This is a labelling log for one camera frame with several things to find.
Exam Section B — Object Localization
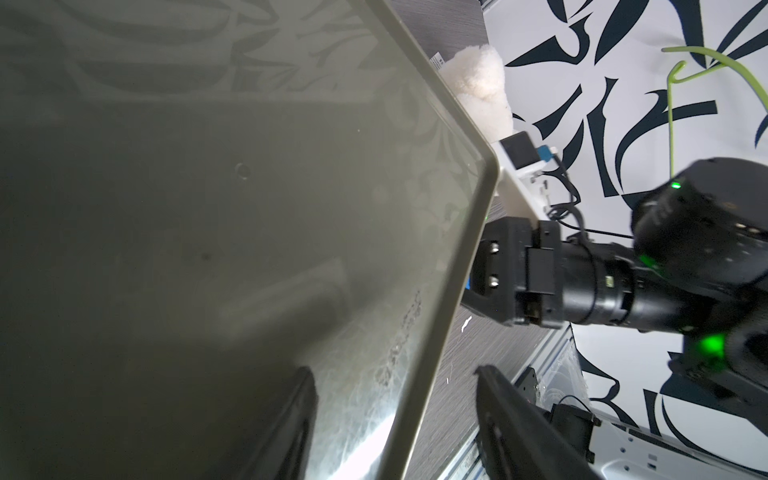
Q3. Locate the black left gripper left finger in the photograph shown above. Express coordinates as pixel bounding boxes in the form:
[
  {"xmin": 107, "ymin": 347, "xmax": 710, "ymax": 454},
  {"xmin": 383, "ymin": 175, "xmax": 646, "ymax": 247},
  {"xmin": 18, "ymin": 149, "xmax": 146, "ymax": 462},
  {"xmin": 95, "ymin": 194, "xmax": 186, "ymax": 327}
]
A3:
[{"xmin": 203, "ymin": 367, "xmax": 317, "ymax": 479}]

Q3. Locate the drawer unit olive cream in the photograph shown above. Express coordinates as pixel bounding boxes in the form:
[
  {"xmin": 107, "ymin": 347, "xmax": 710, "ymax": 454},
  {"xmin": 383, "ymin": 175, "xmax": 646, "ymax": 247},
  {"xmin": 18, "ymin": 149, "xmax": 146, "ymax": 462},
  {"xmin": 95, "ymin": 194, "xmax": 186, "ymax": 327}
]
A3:
[{"xmin": 1, "ymin": 1, "xmax": 498, "ymax": 479}]

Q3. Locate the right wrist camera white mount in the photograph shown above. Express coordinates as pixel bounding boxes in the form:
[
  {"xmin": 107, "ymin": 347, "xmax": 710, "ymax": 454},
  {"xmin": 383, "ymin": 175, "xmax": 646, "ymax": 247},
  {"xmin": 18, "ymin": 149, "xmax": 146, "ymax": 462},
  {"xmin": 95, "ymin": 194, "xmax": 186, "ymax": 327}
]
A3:
[{"xmin": 491, "ymin": 132, "xmax": 554, "ymax": 224}]

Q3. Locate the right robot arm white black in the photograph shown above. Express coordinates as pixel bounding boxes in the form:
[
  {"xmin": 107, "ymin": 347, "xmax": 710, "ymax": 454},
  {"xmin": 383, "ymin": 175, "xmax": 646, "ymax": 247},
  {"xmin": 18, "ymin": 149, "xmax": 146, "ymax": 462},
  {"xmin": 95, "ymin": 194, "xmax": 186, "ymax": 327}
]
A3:
[{"xmin": 461, "ymin": 158, "xmax": 767, "ymax": 479}]

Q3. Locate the white plush polar bear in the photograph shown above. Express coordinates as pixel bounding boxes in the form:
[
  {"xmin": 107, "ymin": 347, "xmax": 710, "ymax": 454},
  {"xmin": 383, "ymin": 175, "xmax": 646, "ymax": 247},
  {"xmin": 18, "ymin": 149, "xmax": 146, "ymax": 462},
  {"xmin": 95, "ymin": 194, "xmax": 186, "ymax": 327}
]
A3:
[{"xmin": 439, "ymin": 44, "xmax": 515, "ymax": 143}]

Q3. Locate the green clothes hanger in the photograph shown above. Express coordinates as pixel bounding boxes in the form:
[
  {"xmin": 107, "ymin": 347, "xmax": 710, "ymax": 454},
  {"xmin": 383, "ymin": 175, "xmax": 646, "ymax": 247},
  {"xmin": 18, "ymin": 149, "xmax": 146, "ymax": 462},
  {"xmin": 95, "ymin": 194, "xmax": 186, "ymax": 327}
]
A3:
[{"xmin": 661, "ymin": 45, "xmax": 768, "ymax": 178}]

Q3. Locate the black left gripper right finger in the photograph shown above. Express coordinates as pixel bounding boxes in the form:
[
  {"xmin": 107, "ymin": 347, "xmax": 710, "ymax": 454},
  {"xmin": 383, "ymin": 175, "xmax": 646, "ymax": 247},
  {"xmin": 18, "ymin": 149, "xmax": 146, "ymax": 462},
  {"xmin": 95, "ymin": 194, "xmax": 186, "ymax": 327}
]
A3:
[{"xmin": 476, "ymin": 365, "xmax": 598, "ymax": 480}]

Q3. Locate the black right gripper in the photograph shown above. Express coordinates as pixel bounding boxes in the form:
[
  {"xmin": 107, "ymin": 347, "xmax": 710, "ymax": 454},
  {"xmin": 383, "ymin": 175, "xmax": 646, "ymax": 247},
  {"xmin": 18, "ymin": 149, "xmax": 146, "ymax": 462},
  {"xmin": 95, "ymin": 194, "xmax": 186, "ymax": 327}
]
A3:
[{"xmin": 461, "ymin": 216, "xmax": 564, "ymax": 327}]

